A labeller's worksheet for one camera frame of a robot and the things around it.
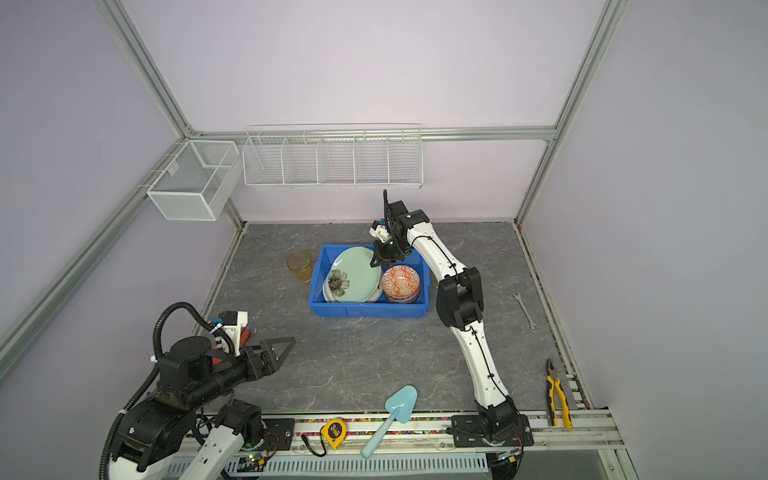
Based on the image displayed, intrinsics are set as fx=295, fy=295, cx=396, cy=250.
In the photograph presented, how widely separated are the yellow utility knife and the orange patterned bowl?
439mm

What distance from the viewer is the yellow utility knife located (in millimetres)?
769

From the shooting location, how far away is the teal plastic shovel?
2.41 ft

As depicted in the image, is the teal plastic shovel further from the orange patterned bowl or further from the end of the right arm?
the end of the right arm
